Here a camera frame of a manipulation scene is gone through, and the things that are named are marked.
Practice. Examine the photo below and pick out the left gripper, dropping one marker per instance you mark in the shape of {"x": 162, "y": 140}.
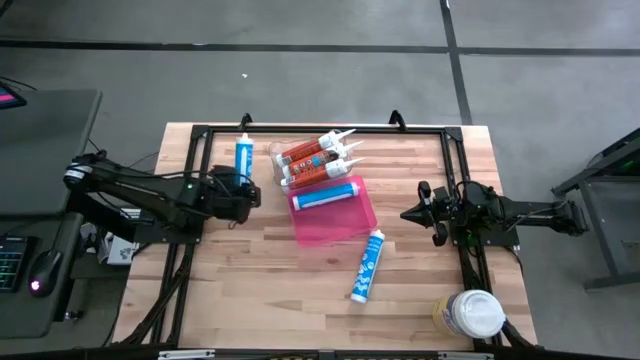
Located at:
{"x": 227, "y": 197}

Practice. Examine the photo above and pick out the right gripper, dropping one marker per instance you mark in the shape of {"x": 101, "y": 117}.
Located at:
{"x": 445, "y": 212}

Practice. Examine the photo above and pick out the plain blue silicone tube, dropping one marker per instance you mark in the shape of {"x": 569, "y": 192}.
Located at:
{"x": 244, "y": 155}
{"x": 325, "y": 196}

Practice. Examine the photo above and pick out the orange sealant tube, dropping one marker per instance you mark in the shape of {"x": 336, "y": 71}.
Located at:
{"x": 312, "y": 162}
{"x": 305, "y": 150}
{"x": 320, "y": 174}

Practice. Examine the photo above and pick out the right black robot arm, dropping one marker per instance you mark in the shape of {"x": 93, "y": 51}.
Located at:
{"x": 525, "y": 215}

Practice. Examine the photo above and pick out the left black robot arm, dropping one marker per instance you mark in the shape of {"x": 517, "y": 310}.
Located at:
{"x": 150, "y": 192}

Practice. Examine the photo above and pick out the Lysol wipes canister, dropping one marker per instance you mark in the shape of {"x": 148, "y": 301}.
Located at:
{"x": 475, "y": 312}

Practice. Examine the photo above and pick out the clear plastic bin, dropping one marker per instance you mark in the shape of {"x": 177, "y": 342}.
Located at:
{"x": 274, "y": 152}

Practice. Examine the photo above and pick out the blue silicone tube wavy print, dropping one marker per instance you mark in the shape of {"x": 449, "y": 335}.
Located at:
{"x": 367, "y": 265}

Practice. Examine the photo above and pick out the pink plastic bin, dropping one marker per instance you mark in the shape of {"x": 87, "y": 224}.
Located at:
{"x": 335, "y": 225}

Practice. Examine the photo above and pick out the white box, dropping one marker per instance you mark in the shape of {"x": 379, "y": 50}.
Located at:
{"x": 120, "y": 250}

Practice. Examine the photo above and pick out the grey metal stand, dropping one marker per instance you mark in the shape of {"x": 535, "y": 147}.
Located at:
{"x": 597, "y": 225}

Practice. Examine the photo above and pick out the black computer mouse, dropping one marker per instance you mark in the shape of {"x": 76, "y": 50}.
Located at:
{"x": 45, "y": 272}

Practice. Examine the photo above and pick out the grey desk top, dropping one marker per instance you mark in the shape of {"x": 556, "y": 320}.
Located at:
{"x": 30, "y": 150}

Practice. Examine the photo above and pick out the backlit keyboard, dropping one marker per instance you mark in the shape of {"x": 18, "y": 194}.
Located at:
{"x": 11, "y": 265}

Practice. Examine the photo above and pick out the black keyboard desk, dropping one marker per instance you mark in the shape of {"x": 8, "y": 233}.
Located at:
{"x": 30, "y": 320}

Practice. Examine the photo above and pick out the pink screen monitor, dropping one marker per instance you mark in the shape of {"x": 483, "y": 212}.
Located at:
{"x": 10, "y": 97}

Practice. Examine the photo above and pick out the black aluminium table frame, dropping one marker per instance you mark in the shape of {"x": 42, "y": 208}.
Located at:
{"x": 400, "y": 130}

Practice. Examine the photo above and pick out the silver bracket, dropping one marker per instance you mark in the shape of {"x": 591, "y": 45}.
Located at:
{"x": 185, "y": 354}
{"x": 465, "y": 356}

